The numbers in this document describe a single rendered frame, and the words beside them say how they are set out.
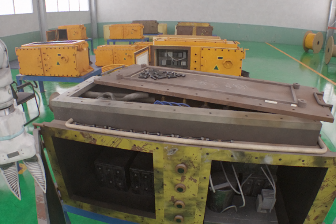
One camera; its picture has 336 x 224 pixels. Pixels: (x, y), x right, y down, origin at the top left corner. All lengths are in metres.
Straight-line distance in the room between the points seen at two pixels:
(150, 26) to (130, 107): 11.55
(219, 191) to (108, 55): 6.71
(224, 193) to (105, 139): 0.64
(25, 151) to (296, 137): 0.97
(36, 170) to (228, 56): 3.21
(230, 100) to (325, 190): 0.61
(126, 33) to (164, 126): 9.19
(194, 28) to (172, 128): 8.49
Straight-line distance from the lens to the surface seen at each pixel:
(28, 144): 0.56
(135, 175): 1.38
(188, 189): 1.07
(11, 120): 0.54
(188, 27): 9.36
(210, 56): 3.52
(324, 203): 1.24
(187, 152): 0.94
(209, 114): 0.93
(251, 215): 1.32
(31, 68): 4.96
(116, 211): 1.35
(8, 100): 0.53
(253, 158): 0.95
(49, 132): 1.21
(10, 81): 0.53
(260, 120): 0.95
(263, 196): 1.33
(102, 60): 7.61
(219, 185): 1.19
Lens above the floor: 1.74
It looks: 22 degrees down
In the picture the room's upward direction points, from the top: straight up
